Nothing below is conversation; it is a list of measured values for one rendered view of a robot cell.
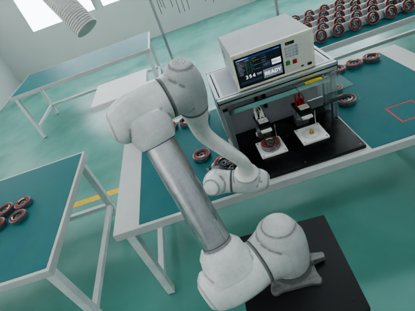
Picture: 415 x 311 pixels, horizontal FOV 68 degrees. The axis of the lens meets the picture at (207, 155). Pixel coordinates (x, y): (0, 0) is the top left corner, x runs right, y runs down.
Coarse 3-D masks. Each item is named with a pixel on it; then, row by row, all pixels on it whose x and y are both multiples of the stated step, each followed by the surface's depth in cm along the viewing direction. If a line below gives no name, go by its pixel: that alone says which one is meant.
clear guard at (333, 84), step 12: (336, 72) 166; (300, 84) 167; (312, 84) 163; (324, 84) 160; (336, 84) 157; (348, 84) 154; (312, 96) 154; (324, 96) 152; (336, 96) 152; (348, 96) 151; (312, 108) 152; (324, 108) 152
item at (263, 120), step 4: (256, 120) 179; (260, 120) 178; (264, 120) 176; (268, 120) 175; (256, 124) 182; (260, 124) 175; (264, 124) 175; (268, 124) 175; (260, 128) 176; (264, 128) 176; (268, 128) 176; (264, 132) 175
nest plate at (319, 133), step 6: (306, 126) 183; (312, 126) 182; (318, 126) 180; (300, 132) 181; (306, 132) 179; (318, 132) 176; (324, 132) 175; (300, 138) 177; (306, 138) 175; (312, 138) 174; (318, 138) 172; (324, 138) 172; (306, 144) 172
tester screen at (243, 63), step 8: (272, 48) 158; (256, 56) 160; (264, 56) 160; (272, 56) 161; (280, 56) 161; (240, 64) 161; (248, 64) 161; (256, 64) 162; (272, 64) 163; (240, 72) 163; (248, 72) 164; (256, 72) 165; (240, 80) 166
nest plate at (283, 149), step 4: (280, 140) 181; (256, 144) 184; (260, 144) 183; (284, 144) 177; (260, 148) 180; (280, 148) 175; (284, 148) 174; (260, 152) 177; (264, 152) 176; (268, 152) 175; (272, 152) 174; (276, 152) 173; (280, 152) 173; (264, 156) 174; (268, 156) 173
